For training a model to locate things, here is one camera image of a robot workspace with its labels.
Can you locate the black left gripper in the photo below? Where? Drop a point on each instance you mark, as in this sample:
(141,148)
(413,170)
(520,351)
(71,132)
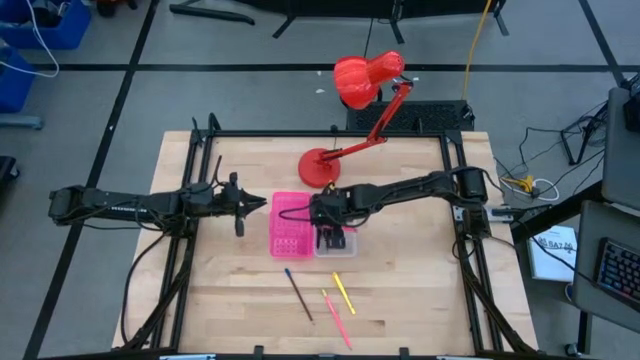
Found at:
(232,202)

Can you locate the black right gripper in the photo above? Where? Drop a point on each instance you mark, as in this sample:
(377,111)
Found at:
(332,207)

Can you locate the yellow highlighter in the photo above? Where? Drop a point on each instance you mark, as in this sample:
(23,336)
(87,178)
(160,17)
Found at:
(344,293)

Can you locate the pink pencil with yellow cap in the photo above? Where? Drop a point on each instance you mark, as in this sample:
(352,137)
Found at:
(336,318)

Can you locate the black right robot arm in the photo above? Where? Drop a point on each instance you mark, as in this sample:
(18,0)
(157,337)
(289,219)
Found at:
(400,187)

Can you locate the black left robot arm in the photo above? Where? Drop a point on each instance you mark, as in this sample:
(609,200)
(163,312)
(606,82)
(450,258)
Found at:
(125,205)

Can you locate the black box on desk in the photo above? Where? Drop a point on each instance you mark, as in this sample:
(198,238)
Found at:
(632,110)

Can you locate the pink perforated tray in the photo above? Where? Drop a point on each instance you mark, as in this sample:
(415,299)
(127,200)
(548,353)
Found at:
(290,235)

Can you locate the blue capped pencil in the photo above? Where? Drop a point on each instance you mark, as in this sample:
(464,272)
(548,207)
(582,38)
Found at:
(298,295)

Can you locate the red desk lamp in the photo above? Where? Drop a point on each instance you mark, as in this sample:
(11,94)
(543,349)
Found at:
(320,167)

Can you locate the black bar on floor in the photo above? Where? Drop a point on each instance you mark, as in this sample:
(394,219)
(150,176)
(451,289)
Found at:
(210,13)

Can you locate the yellow plug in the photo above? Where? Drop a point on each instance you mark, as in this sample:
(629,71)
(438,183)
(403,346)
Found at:
(522,183)

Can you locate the white printed booklet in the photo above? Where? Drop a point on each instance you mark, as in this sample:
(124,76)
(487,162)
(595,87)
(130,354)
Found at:
(550,260)

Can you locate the black partition screen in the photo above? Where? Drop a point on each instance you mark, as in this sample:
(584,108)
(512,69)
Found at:
(350,5)

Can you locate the grey flat plate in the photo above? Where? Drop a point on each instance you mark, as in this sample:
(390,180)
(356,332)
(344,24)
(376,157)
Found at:
(20,122)

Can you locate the black object at floor edge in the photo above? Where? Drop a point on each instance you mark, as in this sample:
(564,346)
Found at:
(6,172)

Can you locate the large blue bin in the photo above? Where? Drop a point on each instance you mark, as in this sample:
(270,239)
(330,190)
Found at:
(65,32)

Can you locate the dark grey desk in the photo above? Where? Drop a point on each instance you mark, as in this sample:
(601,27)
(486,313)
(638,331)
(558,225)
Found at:
(585,270)

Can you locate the black backlit keyboard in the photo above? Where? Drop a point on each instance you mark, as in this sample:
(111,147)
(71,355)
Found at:
(620,270)

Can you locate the light grey desk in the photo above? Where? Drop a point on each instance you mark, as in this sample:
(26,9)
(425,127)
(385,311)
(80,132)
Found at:
(622,160)

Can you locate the black metal table frame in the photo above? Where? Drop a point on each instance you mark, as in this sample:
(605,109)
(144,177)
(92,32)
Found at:
(325,133)

